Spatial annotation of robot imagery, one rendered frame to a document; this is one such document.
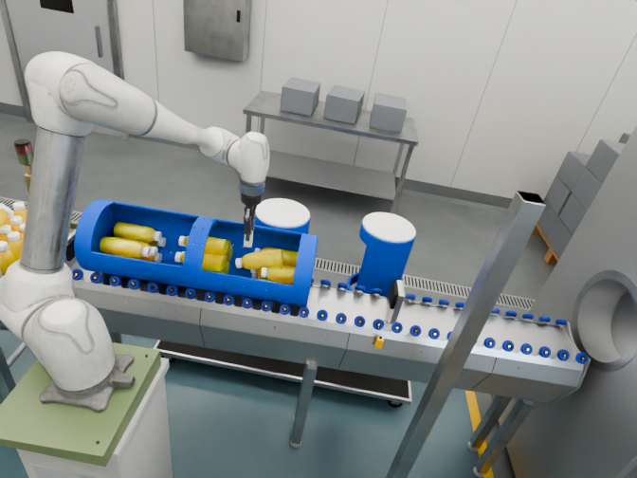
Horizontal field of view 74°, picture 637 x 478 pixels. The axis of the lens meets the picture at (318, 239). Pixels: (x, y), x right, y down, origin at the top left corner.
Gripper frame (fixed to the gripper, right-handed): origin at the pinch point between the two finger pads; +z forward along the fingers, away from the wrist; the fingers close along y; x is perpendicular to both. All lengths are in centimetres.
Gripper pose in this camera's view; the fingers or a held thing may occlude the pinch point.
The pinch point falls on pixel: (248, 238)
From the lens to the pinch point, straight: 164.3
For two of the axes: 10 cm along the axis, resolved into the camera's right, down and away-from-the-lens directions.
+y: 0.8, -5.4, 8.4
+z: -1.5, 8.2, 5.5
